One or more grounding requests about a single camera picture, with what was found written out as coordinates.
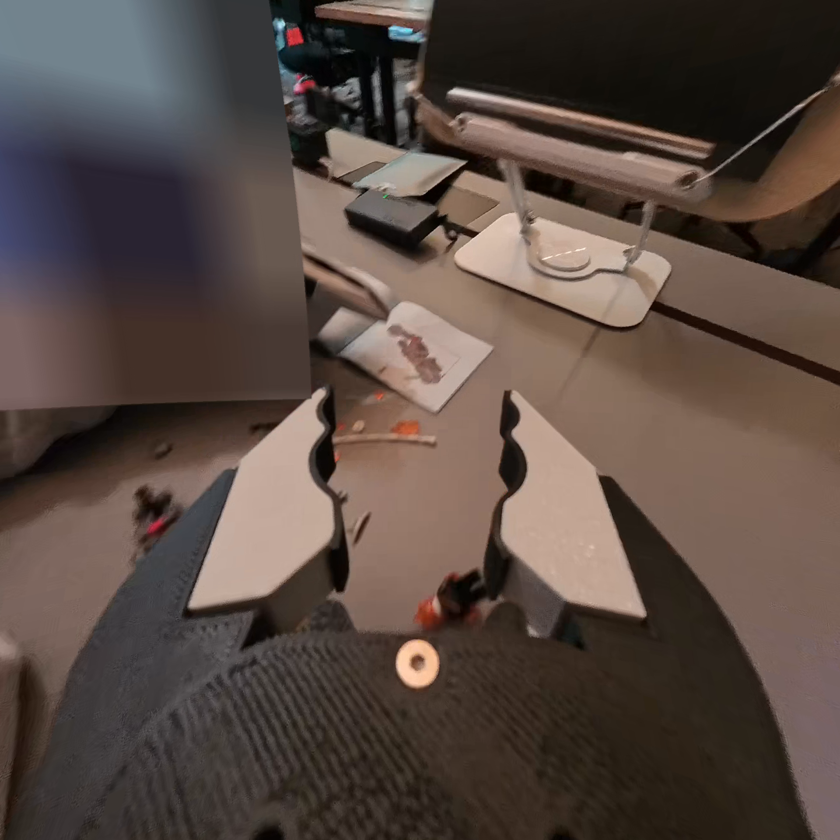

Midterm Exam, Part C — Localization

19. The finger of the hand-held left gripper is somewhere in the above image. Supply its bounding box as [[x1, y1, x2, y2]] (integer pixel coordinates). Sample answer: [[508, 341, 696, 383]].
[[303, 249, 395, 320]]

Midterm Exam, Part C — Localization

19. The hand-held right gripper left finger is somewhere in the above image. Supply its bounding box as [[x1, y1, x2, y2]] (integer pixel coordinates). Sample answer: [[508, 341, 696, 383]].
[[187, 386, 350, 636]]

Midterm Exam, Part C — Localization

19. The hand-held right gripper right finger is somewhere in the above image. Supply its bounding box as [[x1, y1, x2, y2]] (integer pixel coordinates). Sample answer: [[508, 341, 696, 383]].
[[482, 390, 648, 641]]

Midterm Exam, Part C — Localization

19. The black lego motorcycle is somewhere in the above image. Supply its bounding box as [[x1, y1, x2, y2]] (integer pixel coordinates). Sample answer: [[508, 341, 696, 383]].
[[131, 486, 182, 547]]

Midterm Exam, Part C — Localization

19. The instruction booklet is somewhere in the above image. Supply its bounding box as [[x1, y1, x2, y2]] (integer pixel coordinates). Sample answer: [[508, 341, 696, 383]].
[[318, 301, 494, 414]]

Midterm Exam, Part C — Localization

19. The black power bank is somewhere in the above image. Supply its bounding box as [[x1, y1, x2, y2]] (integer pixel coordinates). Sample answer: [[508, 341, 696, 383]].
[[344, 189, 439, 249]]

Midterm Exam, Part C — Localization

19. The grey flat pouch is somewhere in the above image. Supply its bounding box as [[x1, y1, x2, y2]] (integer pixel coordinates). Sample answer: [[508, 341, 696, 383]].
[[351, 152, 468, 198]]

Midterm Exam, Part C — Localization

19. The orange flame minifigure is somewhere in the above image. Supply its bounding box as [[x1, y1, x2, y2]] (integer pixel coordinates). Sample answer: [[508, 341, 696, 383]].
[[415, 570, 490, 631]]

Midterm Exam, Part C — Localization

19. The white laptop stand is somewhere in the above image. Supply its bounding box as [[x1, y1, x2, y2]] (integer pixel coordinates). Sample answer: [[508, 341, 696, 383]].
[[446, 85, 718, 328]]

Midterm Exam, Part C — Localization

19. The wooden desk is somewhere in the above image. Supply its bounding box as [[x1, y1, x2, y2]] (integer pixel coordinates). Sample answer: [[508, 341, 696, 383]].
[[315, 0, 433, 147]]

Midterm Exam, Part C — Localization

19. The white lego chain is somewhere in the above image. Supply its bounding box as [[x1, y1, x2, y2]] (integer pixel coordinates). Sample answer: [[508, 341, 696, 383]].
[[333, 433, 438, 448]]

